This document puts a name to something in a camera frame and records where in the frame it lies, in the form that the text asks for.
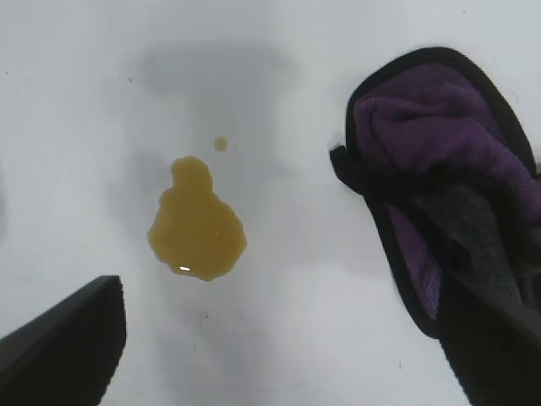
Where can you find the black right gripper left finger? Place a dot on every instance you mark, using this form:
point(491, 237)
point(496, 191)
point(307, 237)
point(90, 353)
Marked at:
point(59, 355)

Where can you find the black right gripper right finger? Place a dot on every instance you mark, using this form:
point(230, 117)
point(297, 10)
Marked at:
point(498, 355)

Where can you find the purple and black cloth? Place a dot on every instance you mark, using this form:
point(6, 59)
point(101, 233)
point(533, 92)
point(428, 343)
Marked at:
point(422, 127)

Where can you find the brown liquid spill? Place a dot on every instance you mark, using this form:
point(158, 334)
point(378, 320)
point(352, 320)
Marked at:
point(194, 228)

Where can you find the small brown liquid droplet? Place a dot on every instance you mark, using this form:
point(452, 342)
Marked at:
point(220, 144)

